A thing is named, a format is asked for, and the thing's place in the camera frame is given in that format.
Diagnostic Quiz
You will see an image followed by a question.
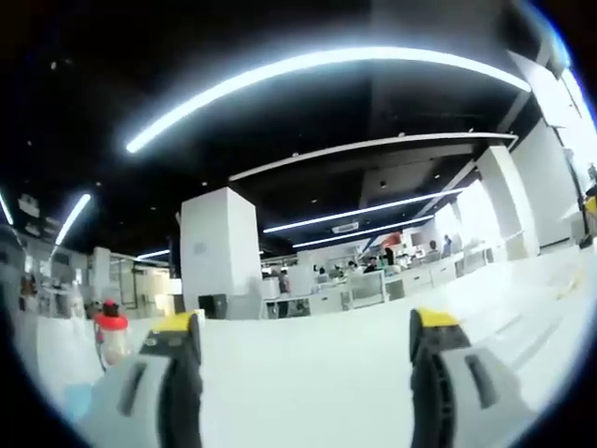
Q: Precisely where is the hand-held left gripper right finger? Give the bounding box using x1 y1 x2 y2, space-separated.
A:
409 307 526 448

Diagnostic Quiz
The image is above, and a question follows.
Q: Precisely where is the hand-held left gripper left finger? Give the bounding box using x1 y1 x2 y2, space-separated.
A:
82 314 204 448

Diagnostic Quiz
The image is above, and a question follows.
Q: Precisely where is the black box by pillar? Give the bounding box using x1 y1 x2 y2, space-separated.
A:
197 294 230 319

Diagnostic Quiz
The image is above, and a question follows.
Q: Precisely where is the red-lidded plastic bottle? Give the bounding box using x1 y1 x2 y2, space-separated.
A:
94 299 131 367

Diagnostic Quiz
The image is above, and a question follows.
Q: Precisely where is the row of white office desks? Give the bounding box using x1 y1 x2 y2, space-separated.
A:
260 254 495 319

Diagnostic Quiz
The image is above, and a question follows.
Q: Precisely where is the white square pillar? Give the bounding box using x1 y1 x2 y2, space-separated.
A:
179 186 263 319

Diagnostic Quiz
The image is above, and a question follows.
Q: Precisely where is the short ceiling light strip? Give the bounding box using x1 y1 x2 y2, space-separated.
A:
54 192 92 247

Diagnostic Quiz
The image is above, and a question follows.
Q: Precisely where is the wide white pillar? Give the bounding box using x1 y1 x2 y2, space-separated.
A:
474 145 542 257

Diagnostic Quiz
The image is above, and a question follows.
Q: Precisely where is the long ceiling light strip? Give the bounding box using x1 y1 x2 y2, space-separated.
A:
125 46 533 154

